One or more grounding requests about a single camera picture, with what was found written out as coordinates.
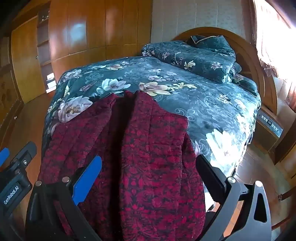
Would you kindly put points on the glossy wooden wardrobe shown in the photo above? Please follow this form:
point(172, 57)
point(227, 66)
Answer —
point(92, 34)

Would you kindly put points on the wooden cabinet door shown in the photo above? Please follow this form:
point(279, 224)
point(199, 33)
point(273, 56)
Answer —
point(25, 60)

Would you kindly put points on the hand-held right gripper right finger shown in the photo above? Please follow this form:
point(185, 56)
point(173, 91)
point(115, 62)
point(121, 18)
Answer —
point(209, 176)

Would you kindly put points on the dark green floral pillow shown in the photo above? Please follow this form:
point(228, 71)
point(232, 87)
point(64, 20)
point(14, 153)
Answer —
point(246, 83)

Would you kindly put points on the arched wooden headboard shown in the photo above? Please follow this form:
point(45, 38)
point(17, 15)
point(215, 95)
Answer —
point(252, 60)

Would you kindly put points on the folded dark green floral quilt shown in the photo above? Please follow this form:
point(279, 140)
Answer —
point(196, 58)

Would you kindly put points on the grey bedside control panel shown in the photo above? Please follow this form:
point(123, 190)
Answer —
point(270, 124)

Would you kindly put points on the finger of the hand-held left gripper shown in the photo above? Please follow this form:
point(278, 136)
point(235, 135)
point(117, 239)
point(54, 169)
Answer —
point(3, 156)
point(25, 155)

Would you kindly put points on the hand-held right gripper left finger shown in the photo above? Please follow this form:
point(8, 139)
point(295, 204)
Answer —
point(87, 178)

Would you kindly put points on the pink patterned curtain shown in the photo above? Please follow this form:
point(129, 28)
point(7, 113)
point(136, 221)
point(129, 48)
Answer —
point(272, 34)

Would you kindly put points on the red floral padded jacket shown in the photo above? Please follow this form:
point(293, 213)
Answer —
point(138, 150)

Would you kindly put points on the dark green floral bedspread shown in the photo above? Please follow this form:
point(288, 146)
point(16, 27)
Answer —
point(185, 92)

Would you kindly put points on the open wooden shelf unit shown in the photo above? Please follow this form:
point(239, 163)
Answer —
point(42, 53)

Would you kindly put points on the wooden bedside cabinet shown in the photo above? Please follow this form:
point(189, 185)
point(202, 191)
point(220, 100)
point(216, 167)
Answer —
point(263, 141)

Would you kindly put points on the stack of books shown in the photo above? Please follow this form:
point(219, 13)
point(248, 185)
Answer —
point(51, 83)

